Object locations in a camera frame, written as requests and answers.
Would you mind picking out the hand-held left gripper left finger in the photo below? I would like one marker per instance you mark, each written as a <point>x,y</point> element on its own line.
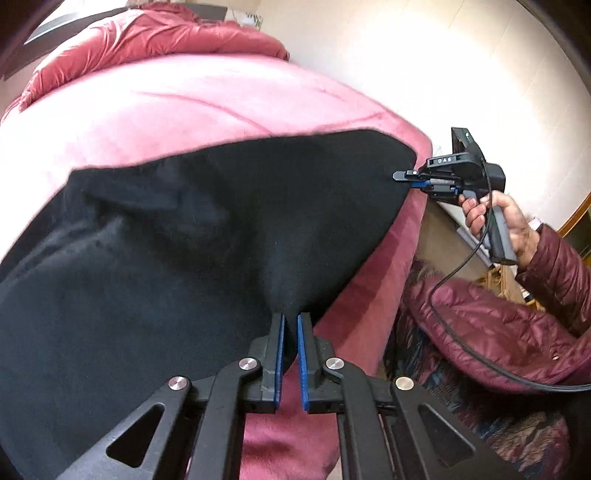
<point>278,364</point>

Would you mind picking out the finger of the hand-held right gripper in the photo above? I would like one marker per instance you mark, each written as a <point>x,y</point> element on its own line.
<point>422,185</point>
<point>404,175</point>

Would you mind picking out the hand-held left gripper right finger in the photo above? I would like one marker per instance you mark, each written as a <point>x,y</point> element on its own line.
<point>303,364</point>

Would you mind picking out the black pants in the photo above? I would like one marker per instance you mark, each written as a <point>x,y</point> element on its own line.
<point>184,254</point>

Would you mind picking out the person's right forearm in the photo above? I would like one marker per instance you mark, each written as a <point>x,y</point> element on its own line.
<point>558,277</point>

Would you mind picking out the person's right hand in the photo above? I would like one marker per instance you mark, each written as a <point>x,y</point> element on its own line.
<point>519,230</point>

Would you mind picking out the wicker chair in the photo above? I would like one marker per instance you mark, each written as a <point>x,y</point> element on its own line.
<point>508,281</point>

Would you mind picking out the maroon puffer jacket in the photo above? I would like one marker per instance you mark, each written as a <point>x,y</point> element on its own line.
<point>485,332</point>

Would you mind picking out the patterned dark skirt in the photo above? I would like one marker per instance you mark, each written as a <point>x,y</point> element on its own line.
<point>461,415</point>

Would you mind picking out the floral white box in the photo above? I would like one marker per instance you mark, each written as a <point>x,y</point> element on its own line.
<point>249,21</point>

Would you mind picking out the pink fleece blanket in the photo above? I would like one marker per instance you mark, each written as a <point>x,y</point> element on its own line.
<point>184,106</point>

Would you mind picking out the dark grey headboard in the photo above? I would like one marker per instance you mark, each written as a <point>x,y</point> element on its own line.
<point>207,10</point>

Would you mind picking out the red velvet duvet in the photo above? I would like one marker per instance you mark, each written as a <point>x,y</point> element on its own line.
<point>138,37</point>

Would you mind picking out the wooden door frame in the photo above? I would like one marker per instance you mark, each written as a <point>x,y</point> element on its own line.
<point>575,217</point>

